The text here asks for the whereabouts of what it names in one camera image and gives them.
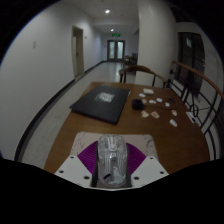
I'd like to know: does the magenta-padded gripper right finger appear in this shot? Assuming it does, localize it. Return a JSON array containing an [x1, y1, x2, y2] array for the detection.
[[126, 142, 170, 188]]

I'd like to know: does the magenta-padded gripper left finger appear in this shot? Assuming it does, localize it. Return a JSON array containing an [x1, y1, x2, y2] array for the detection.
[[54, 140, 100, 188]]

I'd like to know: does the transparent computer mouse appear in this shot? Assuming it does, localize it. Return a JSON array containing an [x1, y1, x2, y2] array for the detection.
[[96, 133, 129, 188]]

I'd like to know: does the small black box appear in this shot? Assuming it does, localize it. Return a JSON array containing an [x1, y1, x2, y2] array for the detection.
[[131, 98, 145, 111]]

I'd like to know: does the black closed laptop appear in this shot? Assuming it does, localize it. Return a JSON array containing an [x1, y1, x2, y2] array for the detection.
[[69, 85, 132, 126]]

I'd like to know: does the small white flat box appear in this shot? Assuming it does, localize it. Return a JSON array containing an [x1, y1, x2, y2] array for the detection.
[[142, 87, 155, 95]]

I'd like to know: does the wooden armchair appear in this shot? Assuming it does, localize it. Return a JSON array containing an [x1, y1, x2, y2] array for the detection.
[[118, 64, 169, 88]]

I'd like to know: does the wooden chair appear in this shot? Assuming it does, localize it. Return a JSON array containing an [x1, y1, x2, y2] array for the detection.
[[123, 53, 138, 67]]

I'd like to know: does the beige side door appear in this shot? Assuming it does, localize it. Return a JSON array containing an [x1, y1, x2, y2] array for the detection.
[[71, 25, 86, 78]]

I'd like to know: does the dark framed window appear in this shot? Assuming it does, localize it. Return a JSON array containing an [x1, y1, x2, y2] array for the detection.
[[176, 31, 205, 98]]

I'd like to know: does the glass double door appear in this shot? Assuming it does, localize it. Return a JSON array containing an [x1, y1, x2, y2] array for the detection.
[[106, 39, 126, 62]]

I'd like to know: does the black cable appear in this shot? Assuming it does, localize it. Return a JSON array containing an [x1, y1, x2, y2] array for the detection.
[[143, 96, 188, 111]]

